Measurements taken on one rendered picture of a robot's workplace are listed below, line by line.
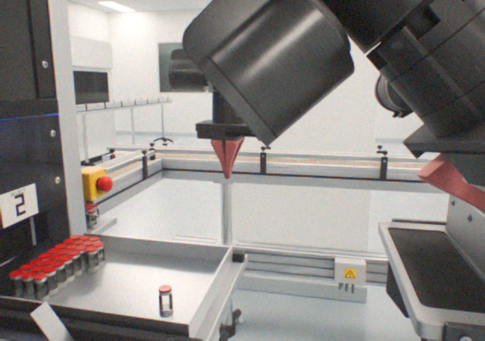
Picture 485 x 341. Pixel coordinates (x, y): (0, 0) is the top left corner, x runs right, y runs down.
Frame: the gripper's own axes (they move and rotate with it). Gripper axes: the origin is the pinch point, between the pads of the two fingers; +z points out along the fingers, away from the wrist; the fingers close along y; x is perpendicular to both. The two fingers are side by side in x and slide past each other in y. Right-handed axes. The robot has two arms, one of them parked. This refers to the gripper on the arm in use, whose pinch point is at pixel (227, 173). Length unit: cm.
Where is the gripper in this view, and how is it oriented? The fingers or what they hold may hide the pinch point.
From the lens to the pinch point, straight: 67.1
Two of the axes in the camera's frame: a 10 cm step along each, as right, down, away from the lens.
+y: -9.8, -0.6, 2.0
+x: -2.1, 2.0, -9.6
